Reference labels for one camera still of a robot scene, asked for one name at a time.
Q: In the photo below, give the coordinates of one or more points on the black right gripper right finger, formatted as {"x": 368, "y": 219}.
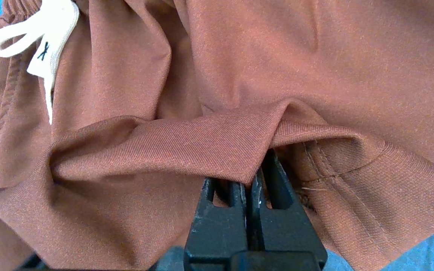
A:
{"x": 285, "y": 229}

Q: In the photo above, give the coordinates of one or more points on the rust brown shorts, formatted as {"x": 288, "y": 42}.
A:
{"x": 239, "y": 75}

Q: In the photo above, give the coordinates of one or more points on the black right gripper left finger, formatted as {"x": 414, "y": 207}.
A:
{"x": 217, "y": 229}

